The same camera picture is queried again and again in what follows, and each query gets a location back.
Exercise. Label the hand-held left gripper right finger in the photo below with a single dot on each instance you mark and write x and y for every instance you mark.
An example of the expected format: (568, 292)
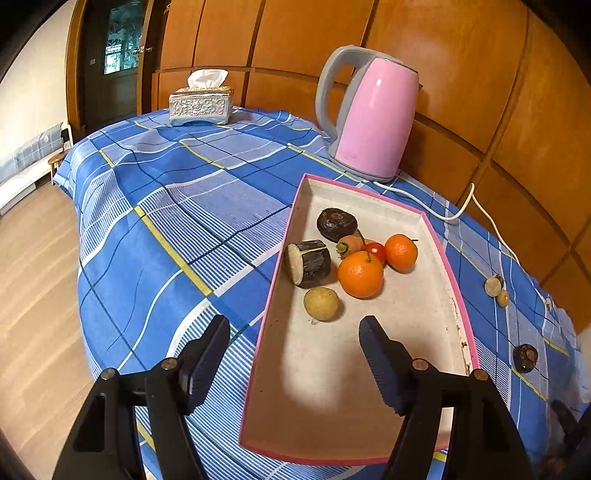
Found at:
(381, 355)

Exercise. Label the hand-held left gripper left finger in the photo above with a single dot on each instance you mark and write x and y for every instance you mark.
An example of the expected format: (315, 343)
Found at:
(207, 355)

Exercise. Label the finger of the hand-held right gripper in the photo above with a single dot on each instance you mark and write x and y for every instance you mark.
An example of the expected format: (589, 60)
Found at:
(567, 424)

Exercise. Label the pink cardboard tray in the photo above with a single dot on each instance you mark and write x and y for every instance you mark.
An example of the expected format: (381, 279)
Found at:
(323, 369)

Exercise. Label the large orange with stem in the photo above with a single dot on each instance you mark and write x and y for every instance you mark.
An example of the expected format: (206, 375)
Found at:
(361, 275)

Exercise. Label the small orange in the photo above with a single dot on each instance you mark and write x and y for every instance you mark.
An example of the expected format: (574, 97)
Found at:
(400, 251)

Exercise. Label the small orange carrot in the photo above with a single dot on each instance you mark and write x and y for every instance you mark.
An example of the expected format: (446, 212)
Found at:
(348, 244)

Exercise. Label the large dark sugarcane piece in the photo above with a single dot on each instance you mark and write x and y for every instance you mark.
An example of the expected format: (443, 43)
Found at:
(309, 264)

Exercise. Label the dark water chestnut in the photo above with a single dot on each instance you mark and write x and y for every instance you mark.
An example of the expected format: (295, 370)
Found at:
(525, 358)
(336, 224)

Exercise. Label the red cherry tomato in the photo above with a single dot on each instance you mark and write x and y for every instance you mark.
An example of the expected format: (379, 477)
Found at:
(376, 251)

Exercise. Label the blue plaid tablecloth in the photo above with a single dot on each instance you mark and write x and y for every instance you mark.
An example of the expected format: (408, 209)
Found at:
(161, 207)

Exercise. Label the pink electric kettle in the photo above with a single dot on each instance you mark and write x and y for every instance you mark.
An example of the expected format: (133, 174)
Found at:
(376, 115)

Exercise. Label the small wooden stool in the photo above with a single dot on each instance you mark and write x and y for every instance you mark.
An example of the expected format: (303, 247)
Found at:
(57, 159)

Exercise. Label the silver embossed tissue box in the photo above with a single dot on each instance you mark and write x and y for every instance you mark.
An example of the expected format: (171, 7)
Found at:
(201, 102)

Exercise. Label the grey plaid sofa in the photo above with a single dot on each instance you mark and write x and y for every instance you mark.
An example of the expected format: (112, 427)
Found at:
(27, 161)

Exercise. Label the dark wooden door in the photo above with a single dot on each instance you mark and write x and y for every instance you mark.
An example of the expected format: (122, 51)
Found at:
(115, 60)

